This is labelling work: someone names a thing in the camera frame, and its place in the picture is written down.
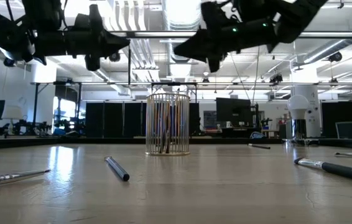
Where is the blue white bag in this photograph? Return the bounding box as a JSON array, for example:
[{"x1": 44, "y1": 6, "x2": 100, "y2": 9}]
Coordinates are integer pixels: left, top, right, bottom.
[{"x1": 249, "y1": 131, "x2": 267, "y2": 140}]

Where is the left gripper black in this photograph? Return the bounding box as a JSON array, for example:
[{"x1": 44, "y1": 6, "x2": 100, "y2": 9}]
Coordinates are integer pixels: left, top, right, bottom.
[{"x1": 65, "y1": 4, "x2": 131, "y2": 72}]

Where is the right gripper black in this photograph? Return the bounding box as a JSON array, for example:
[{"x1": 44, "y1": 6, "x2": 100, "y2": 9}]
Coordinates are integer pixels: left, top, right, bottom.
[{"x1": 173, "y1": 1, "x2": 278, "y2": 73}]

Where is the gold wire brush cup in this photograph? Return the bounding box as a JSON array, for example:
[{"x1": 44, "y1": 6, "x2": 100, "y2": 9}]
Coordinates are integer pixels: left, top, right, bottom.
[{"x1": 145, "y1": 93, "x2": 192, "y2": 157}]

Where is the silver ceiling duct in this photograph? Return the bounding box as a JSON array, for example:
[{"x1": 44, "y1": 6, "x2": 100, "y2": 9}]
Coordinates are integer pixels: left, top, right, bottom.
[{"x1": 162, "y1": 0, "x2": 205, "y2": 78}]

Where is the small black pen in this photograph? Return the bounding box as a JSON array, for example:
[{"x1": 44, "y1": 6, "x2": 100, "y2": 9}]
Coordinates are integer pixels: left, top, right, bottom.
[{"x1": 248, "y1": 143, "x2": 271, "y2": 150}]

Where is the white light bulb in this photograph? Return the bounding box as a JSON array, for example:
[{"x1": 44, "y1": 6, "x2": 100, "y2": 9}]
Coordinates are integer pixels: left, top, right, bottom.
[{"x1": 287, "y1": 94, "x2": 310, "y2": 121}]

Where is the black aluminium table frame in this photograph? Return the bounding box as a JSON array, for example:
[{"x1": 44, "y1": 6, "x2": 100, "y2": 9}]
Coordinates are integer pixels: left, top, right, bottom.
[{"x1": 0, "y1": 136, "x2": 352, "y2": 151}]

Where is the thick black lettered makeup brush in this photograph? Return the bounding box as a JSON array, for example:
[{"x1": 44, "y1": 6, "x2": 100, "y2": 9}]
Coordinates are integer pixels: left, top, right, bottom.
[{"x1": 294, "y1": 157, "x2": 352, "y2": 185}]

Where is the black background rig frame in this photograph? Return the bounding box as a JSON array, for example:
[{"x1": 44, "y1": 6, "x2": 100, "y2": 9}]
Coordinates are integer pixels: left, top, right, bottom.
[{"x1": 30, "y1": 81, "x2": 352, "y2": 138}]

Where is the white round pillar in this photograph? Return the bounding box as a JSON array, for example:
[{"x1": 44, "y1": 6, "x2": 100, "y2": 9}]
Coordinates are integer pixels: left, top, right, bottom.
[{"x1": 290, "y1": 67, "x2": 322, "y2": 138}]

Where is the dark background desk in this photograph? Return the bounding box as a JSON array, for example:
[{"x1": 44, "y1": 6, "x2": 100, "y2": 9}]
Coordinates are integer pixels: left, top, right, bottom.
[{"x1": 220, "y1": 126, "x2": 281, "y2": 139}]

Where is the black partition panel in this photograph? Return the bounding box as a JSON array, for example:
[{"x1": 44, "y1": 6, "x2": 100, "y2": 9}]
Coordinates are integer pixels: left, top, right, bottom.
[
  {"x1": 85, "y1": 102, "x2": 147, "y2": 138},
  {"x1": 321, "y1": 101, "x2": 352, "y2": 140}
]

